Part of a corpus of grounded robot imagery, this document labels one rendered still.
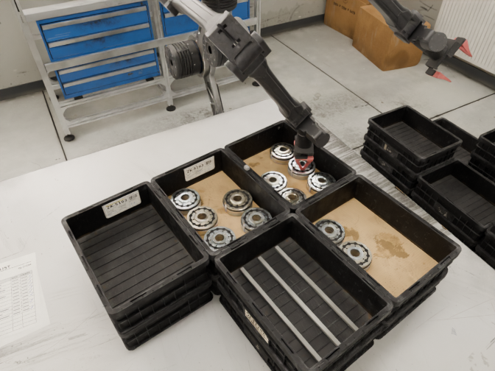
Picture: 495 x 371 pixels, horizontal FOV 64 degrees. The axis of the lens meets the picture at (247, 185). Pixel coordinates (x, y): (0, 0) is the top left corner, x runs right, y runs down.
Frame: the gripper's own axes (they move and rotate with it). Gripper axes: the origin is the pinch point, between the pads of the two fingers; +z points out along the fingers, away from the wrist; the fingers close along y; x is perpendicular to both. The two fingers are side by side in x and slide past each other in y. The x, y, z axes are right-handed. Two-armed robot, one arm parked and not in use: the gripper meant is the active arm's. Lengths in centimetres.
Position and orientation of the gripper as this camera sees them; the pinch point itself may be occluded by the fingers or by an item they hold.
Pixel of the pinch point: (302, 163)
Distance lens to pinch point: 149.8
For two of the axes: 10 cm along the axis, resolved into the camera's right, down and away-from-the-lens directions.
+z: 0.2, 7.1, 7.0
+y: 0.7, -7.0, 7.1
